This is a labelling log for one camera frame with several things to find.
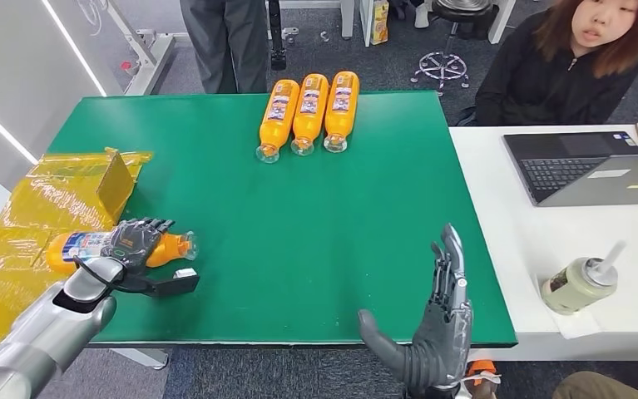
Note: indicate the green table mat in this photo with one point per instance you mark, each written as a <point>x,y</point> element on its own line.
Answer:
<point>296,220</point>

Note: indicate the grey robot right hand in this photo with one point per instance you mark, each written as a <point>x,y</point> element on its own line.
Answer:
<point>440,352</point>

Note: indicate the drink cup with straw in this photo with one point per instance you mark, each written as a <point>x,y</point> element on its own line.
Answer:
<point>572,285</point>

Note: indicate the black robot legs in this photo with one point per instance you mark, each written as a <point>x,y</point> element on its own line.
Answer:
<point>277,33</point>

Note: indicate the orange and white tool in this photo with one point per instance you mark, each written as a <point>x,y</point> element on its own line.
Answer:
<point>481,368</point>

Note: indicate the white desk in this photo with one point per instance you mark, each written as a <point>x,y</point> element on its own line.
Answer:
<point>517,248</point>

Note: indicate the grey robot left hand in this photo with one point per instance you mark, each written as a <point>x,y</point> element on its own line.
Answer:
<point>134,242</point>

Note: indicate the white paper napkin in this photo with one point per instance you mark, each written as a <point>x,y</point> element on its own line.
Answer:
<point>577,325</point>

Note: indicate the dark grey open laptop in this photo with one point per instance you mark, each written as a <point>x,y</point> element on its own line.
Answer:
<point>566,170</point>

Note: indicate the seated person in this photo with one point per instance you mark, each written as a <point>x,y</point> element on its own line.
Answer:
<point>539,82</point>

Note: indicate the yellow film wrapped cardboard box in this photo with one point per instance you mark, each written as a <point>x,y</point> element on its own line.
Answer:
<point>21,220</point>

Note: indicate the black stool with chrome base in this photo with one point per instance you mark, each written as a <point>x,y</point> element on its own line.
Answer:
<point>462,6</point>

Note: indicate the person's knee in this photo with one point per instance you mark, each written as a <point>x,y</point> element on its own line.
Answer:
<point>594,388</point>

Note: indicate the orange bottle with label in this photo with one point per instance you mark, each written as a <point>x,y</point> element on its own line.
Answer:
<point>84,245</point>
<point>307,124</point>
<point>275,129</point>
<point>340,121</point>

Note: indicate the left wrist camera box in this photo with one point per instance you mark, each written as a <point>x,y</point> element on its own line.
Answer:
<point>175,285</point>

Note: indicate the standing person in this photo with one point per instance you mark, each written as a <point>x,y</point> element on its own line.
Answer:
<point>225,44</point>

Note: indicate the white metal frame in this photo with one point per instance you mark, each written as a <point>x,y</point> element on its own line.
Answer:
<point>153,60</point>

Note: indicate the yellow printed carton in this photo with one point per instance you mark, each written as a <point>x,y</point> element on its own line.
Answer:
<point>380,22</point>

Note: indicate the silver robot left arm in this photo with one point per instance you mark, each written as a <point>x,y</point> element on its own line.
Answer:
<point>48,330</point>

